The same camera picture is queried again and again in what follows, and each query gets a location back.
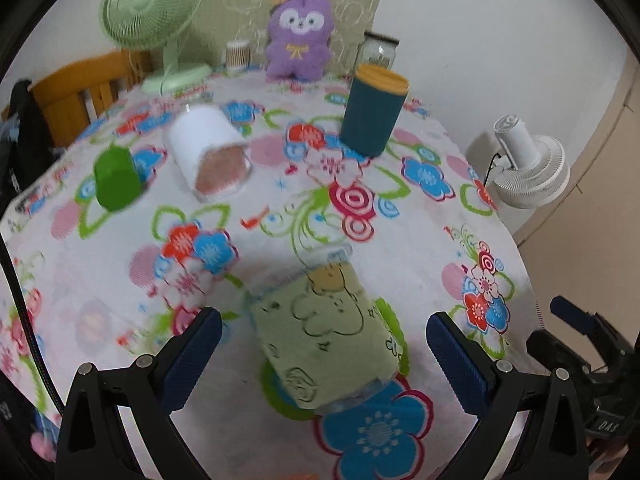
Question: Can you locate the wooden chair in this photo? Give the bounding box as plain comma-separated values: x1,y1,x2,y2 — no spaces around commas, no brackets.
29,50,153,148

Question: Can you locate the glass jar dark lid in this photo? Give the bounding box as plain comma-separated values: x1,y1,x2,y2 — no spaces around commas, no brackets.
354,30,400,70

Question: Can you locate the cotton swab container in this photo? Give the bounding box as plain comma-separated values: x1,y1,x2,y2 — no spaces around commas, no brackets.
224,40,250,74

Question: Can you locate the black fan cable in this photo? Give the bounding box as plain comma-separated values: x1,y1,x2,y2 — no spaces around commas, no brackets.
480,152,504,189

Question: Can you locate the green patterned board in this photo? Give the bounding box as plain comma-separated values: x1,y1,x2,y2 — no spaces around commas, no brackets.
188,0,388,77

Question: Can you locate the teal cup yellow rim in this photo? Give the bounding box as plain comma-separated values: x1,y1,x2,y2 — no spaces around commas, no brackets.
340,63,409,158

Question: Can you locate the glass cup white sleeve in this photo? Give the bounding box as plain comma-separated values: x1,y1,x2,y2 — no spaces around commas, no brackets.
164,103,252,203

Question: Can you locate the floral tablecloth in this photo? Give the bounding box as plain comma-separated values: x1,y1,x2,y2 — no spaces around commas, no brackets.
1,72,538,479

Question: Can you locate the purple plush toy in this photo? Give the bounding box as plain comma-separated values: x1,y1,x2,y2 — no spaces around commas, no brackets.
265,0,334,82

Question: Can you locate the green desk fan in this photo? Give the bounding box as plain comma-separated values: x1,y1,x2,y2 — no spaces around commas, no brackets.
99,0,213,96

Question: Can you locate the white standing fan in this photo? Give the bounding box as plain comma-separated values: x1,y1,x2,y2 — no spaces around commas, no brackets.
488,114,570,210

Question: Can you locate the glass cup yellow cartoon sleeve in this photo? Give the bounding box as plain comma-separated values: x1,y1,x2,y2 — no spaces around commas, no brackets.
247,244,404,415

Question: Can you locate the small green cup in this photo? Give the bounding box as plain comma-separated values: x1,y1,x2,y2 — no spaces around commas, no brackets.
93,146,143,212

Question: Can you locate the black bag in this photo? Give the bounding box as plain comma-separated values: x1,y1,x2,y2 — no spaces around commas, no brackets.
1,79,56,212

